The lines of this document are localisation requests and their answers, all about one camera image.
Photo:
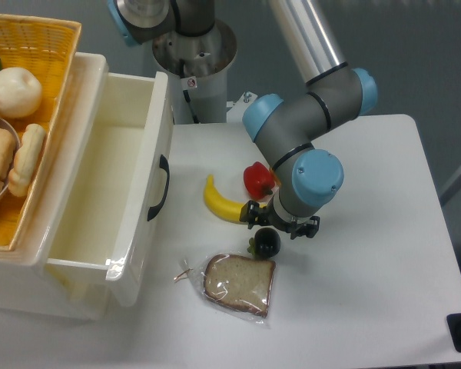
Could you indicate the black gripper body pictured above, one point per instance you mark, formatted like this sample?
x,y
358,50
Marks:
x,y
279,218

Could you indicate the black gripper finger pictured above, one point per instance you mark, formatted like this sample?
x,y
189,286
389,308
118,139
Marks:
x,y
253,214
308,229

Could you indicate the dark purple mangosteen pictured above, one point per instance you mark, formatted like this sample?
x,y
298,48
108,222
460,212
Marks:
x,y
265,244

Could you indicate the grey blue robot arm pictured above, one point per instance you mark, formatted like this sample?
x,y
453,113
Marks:
x,y
283,132

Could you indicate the yellow banana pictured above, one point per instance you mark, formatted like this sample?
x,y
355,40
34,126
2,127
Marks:
x,y
222,207

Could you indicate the red bell pepper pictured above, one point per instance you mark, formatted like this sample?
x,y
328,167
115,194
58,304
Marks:
x,y
258,181

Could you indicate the bagged bread slice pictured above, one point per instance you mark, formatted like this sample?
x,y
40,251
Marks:
x,y
233,283

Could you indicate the open white drawer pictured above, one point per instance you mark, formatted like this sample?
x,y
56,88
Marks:
x,y
105,236

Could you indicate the pale bread roll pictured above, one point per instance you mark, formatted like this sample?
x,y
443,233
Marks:
x,y
25,160

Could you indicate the white plastic drawer unit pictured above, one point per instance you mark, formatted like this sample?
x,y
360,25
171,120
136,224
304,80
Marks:
x,y
28,283

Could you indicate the yellow wicker basket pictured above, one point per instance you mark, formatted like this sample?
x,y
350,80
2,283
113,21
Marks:
x,y
46,47

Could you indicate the white round fruit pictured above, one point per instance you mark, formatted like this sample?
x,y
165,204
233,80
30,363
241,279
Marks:
x,y
20,93

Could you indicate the grey round plate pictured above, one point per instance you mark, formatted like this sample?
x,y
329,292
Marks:
x,y
2,153

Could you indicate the white metal bracket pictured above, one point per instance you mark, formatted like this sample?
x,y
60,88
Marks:
x,y
236,109

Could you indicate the black drawer handle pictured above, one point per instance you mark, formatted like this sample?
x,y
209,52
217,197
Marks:
x,y
162,188

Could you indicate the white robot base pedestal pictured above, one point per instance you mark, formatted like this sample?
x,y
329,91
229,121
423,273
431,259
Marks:
x,y
197,70

